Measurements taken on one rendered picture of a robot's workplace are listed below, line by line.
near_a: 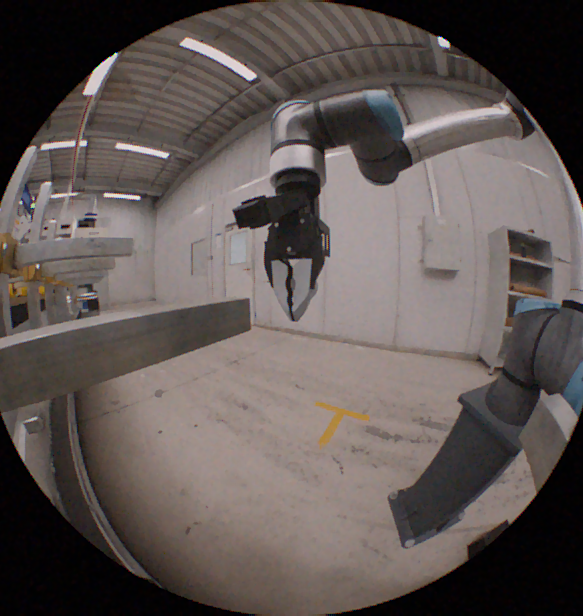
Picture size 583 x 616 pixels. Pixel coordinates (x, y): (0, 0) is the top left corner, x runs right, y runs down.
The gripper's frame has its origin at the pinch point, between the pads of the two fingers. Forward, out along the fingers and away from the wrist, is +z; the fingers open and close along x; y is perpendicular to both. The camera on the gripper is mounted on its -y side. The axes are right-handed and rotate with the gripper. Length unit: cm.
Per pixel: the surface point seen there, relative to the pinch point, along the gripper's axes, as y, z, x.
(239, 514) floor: -9, 83, 19
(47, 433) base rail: -37.3, 12.6, 18.5
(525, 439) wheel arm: -15.5, 2.9, -23.1
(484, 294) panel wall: 203, 1, -151
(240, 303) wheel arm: -11.6, -3.0, -1.2
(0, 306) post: -39.3, -5.2, 20.1
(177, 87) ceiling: 42, -418, 275
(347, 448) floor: 48, 83, -9
